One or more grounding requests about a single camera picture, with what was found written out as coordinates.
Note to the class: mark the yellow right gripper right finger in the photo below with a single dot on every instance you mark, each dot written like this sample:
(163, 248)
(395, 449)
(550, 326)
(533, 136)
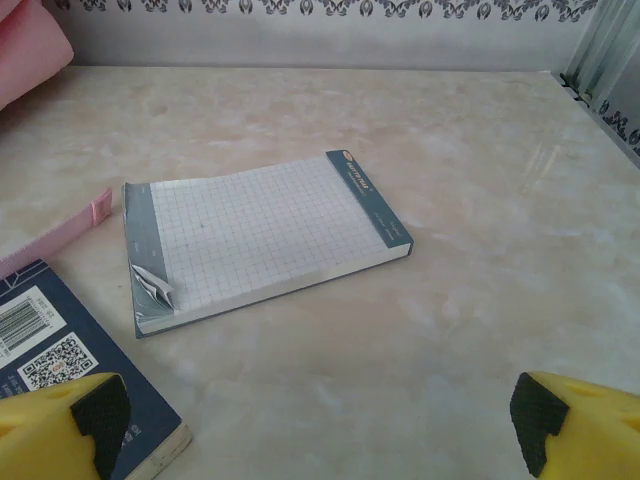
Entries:
(595, 430)

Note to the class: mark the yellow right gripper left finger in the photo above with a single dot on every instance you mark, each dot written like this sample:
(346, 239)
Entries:
(40, 435)

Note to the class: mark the aluminium frame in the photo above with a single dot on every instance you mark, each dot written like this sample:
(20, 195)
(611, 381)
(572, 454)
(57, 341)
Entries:
(605, 60)

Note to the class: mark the pink backpack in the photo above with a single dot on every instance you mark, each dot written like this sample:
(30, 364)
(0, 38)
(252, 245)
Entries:
(25, 50)

